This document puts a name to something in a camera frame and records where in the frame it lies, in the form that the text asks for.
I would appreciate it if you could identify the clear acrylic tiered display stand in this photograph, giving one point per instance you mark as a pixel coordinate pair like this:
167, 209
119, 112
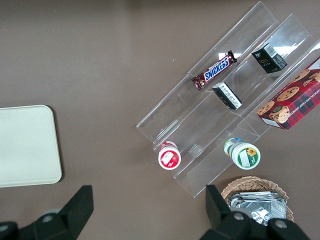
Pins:
175, 110

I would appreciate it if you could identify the green sunflower yogurt cup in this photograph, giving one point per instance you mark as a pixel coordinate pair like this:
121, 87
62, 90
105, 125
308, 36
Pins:
246, 155

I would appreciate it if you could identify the red tartan cookie box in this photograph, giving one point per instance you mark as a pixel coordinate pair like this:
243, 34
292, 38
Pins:
292, 100

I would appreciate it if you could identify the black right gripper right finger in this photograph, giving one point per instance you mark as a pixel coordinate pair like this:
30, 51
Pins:
217, 212

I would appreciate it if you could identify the light wicker basket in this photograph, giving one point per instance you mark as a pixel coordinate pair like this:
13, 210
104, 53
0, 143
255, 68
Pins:
250, 183

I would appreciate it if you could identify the cream white plastic tray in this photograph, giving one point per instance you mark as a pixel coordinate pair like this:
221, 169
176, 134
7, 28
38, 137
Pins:
27, 146

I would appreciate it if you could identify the black box with white label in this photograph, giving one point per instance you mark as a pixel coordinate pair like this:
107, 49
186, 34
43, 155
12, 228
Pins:
228, 96

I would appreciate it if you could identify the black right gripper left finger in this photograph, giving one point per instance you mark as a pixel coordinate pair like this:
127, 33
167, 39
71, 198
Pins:
75, 210

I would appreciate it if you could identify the red strawberry yogurt cup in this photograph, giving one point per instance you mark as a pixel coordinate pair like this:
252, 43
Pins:
169, 158

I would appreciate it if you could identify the silver foil wrapped packet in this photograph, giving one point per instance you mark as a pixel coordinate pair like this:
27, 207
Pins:
260, 205

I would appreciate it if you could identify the Snickers chocolate bar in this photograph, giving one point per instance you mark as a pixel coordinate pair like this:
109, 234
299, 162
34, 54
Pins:
215, 70

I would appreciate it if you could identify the black box with barcode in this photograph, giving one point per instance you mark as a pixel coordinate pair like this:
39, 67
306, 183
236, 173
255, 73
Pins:
268, 60

